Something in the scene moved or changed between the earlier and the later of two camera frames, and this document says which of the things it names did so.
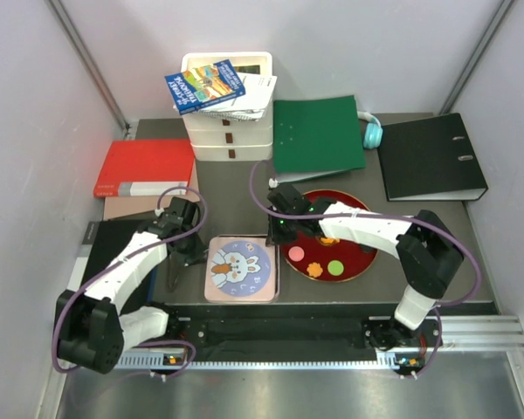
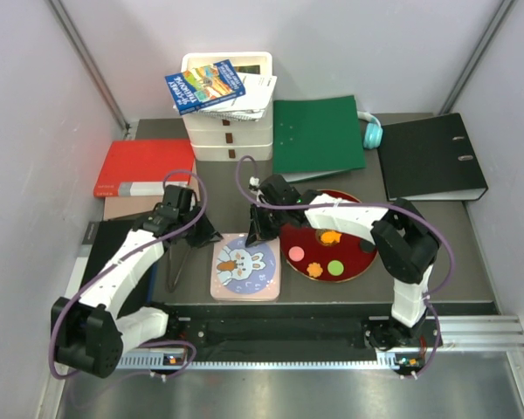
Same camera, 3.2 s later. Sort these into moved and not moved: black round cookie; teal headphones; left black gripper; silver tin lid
Moved: left black gripper
Not moved: teal headphones; silver tin lid; black round cookie
